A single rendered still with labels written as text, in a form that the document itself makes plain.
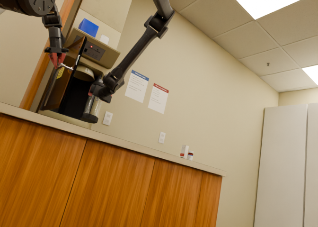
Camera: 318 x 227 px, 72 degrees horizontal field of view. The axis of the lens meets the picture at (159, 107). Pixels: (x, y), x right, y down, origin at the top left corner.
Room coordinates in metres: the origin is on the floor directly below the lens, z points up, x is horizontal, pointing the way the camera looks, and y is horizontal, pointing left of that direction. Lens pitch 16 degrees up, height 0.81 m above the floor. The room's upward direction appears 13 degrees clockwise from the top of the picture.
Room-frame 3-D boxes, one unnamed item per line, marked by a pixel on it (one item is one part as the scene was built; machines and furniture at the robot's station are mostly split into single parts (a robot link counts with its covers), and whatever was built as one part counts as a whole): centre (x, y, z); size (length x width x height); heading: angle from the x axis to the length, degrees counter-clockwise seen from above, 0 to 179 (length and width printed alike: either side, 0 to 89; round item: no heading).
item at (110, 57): (1.28, 0.50, 1.46); 0.32 x 0.11 x 0.10; 124
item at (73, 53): (1.12, 0.55, 1.19); 0.30 x 0.01 x 0.40; 41
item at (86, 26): (1.24, 0.56, 1.56); 0.10 x 0.10 x 0.09; 34
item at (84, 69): (1.43, 0.57, 1.34); 0.18 x 0.18 x 0.05
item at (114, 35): (1.44, 0.60, 1.33); 0.32 x 0.25 x 0.77; 124
